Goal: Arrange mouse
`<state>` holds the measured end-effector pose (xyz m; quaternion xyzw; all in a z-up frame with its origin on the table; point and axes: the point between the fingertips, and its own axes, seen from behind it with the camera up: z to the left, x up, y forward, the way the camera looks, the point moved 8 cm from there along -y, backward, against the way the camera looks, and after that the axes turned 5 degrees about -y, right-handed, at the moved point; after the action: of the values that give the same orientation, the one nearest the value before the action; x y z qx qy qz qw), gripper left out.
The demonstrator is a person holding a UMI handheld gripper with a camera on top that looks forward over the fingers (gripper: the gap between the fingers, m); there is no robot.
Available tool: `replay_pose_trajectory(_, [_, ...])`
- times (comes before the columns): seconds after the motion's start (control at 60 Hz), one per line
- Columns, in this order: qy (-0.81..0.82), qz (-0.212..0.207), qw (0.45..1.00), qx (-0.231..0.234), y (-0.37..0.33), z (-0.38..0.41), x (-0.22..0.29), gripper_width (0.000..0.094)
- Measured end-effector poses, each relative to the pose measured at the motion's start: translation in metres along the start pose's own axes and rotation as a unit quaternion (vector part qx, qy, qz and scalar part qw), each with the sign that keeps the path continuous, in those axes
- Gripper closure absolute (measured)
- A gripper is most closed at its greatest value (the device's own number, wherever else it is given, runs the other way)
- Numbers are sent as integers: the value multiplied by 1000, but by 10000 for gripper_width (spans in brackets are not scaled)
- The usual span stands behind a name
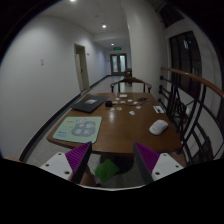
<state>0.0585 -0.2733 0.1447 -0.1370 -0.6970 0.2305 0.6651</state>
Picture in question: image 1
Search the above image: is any side door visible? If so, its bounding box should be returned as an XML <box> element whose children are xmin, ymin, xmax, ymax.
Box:
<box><xmin>74</xmin><ymin>44</ymin><xmax>90</xmax><ymax>92</ymax></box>

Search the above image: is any wooden table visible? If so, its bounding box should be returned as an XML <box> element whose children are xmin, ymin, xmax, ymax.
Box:
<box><xmin>47</xmin><ymin>93</ymin><xmax>182</xmax><ymax>154</ymax></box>

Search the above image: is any wooden chair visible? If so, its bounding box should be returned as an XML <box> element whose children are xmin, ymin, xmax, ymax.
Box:
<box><xmin>110</xmin><ymin>77</ymin><xmax>152</xmax><ymax>93</ymax></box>

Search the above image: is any black laptop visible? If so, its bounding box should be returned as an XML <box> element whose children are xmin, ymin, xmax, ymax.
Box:
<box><xmin>72</xmin><ymin>95</ymin><xmax>108</xmax><ymax>113</ymax></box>

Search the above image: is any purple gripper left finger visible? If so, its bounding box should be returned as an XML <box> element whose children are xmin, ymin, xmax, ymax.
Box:
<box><xmin>40</xmin><ymin>141</ymin><xmax>93</xmax><ymax>185</ymax></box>

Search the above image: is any glass double door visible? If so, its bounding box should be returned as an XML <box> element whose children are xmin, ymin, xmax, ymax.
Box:
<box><xmin>110</xmin><ymin>54</ymin><xmax>127</xmax><ymax>75</ymax></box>

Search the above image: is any white computer mouse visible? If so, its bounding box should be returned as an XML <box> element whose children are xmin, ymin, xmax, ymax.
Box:
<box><xmin>149</xmin><ymin>120</ymin><xmax>168</xmax><ymax>135</ymax></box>

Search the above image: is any green paper on floor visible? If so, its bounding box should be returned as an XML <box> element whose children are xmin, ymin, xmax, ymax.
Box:
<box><xmin>94</xmin><ymin>159</ymin><xmax>119</xmax><ymax>182</ymax></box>

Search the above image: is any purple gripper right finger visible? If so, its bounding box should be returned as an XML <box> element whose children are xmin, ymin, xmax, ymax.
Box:
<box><xmin>133</xmin><ymin>142</ymin><xmax>185</xmax><ymax>185</ymax></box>

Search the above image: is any small black box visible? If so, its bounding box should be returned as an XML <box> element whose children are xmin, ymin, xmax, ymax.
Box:
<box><xmin>105</xmin><ymin>101</ymin><xmax>113</xmax><ymax>107</ymax></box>

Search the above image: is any white card with print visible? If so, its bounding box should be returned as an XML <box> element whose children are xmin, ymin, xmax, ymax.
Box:
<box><xmin>153</xmin><ymin>106</ymin><xmax>165</xmax><ymax>114</ymax></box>

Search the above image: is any green mouse pad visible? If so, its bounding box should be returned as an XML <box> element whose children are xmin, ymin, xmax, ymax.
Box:
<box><xmin>53</xmin><ymin>117</ymin><xmax>102</xmax><ymax>143</ymax></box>

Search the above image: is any wooden handrail with black bars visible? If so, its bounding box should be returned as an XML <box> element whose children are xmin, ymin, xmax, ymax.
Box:
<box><xmin>158</xmin><ymin>67</ymin><xmax>224</xmax><ymax>165</ymax></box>

